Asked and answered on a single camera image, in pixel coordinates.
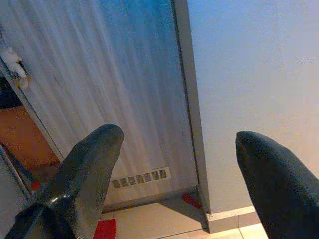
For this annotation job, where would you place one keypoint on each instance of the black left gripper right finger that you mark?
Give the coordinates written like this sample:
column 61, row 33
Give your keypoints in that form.
column 279, row 194

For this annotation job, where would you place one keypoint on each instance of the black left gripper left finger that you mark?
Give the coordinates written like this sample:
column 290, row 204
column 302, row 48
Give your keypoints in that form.
column 92, row 161

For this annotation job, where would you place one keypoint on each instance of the white appliance with vent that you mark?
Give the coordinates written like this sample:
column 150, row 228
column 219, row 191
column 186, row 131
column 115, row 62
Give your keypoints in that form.
column 112, row 74

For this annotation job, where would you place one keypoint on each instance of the white plastic hinge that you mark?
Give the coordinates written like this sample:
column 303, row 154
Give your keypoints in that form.
column 15, row 64

